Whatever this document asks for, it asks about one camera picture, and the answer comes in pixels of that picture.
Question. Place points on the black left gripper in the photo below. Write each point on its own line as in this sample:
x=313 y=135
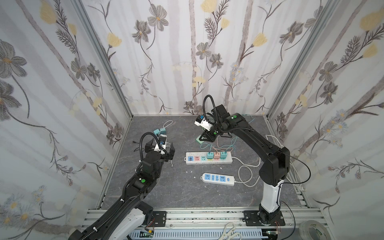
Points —
x=169 y=149

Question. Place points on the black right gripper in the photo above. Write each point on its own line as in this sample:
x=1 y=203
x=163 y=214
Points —
x=208 y=135

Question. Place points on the green charger block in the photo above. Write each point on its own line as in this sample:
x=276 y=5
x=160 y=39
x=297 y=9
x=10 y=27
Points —
x=198 y=139

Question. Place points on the teal charger with cable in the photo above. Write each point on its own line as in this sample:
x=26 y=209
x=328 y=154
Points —
x=209 y=146
x=227 y=148

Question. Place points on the pink charger with cable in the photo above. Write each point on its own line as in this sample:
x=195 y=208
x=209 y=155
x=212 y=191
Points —
x=217 y=151

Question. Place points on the white multicolour power strip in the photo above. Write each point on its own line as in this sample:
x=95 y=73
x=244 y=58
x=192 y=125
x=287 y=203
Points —
x=205 y=158

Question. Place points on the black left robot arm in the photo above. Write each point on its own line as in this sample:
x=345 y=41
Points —
x=130 y=211

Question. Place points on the white blue power strip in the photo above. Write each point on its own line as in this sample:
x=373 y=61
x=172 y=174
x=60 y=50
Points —
x=217 y=179

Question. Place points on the clear tape roll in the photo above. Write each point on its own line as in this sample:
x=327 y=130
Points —
x=313 y=230

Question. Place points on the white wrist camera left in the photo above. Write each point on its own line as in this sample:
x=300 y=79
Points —
x=162 y=146

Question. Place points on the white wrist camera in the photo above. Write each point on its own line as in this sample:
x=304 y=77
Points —
x=201 y=121
x=162 y=146

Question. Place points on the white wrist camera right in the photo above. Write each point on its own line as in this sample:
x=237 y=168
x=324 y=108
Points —
x=201 y=121

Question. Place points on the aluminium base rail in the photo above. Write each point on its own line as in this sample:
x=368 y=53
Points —
x=208 y=224

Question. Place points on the white scissors handles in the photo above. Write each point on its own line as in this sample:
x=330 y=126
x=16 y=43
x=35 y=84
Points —
x=229 y=233

